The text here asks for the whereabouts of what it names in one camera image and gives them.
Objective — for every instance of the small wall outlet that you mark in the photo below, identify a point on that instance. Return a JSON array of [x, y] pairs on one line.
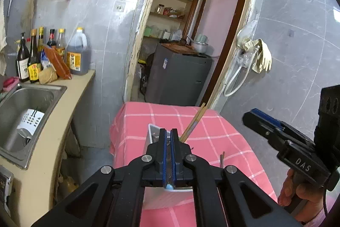
[[119, 7]]

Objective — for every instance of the wooden door frame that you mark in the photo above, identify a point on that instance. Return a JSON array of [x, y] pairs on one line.
[[139, 38]]

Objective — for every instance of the stainless steel sink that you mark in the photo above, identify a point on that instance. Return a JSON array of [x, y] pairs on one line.
[[29, 99]]

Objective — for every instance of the wooden storage shelf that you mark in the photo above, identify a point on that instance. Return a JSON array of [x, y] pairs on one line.
[[170, 14]]

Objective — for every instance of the white perforated utensil holder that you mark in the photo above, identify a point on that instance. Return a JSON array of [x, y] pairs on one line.
[[159, 200]]

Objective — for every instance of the yellow-capped clear bottle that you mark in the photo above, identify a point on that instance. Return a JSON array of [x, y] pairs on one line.
[[60, 43]]

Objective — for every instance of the clear hanging plastic bag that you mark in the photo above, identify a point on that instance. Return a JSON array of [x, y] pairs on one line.
[[245, 32]]

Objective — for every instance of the person's right hand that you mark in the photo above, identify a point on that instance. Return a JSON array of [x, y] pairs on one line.
[[312, 200]]

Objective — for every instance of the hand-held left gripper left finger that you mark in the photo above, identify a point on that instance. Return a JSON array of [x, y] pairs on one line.
[[163, 160]]

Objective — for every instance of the black bag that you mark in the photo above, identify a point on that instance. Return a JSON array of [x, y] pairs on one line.
[[145, 75]]

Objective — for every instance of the white perforated drainer basket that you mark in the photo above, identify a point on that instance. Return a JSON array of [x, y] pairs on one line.
[[32, 120]]

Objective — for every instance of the slim dark glass bottle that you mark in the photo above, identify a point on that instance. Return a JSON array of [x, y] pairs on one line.
[[40, 38]]

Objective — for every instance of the wooden cutting board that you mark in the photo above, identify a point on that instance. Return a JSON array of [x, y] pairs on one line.
[[178, 46]]

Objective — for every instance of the grey-tipped wooden chopstick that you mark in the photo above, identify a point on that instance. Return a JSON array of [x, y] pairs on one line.
[[196, 122]]

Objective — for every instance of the cream rubber gloves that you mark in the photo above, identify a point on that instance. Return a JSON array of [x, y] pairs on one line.
[[261, 56]]

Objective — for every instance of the tan loofah sponge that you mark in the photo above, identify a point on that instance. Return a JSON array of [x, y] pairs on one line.
[[47, 76]]

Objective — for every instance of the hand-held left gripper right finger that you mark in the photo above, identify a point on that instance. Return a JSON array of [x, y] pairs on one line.
[[174, 160]]

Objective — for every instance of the white hanging towel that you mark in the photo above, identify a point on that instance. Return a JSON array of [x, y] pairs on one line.
[[2, 38]]

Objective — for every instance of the pink scrub brush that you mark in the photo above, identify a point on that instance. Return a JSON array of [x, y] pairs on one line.
[[10, 83]]

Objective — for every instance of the person's right forearm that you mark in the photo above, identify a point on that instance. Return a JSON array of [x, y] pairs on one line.
[[320, 217]]

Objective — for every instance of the orange-brown spice packet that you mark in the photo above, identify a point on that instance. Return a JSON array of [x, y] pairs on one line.
[[58, 64]]

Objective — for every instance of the brown wooden chopstick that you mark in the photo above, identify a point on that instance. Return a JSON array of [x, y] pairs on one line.
[[223, 159]]

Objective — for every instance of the metal stove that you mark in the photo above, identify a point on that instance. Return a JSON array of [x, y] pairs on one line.
[[5, 184]]

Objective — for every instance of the soy sauce bottle yellow label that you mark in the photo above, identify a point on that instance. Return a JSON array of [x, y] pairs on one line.
[[34, 67]]

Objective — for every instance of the metal cooking pot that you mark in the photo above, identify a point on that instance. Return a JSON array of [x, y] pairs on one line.
[[199, 46]]

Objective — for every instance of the red-capped dark bottle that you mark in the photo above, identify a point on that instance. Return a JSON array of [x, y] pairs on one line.
[[51, 39]]

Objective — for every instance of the blue and white packet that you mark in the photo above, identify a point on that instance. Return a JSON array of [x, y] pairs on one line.
[[46, 62]]

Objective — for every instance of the beige kitchen counter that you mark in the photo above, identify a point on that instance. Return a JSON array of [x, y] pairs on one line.
[[61, 115]]

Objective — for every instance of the pink checked tablecloth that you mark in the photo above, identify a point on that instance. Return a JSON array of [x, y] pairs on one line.
[[212, 131]]

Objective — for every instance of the grey washing machine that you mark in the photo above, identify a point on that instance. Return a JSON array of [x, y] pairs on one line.
[[175, 78]]

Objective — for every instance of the large dark vinegar jug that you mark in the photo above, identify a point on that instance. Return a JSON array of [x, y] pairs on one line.
[[78, 59]]

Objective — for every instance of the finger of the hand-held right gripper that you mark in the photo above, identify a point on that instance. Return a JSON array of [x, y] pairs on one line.
[[267, 117], [261, 128]]

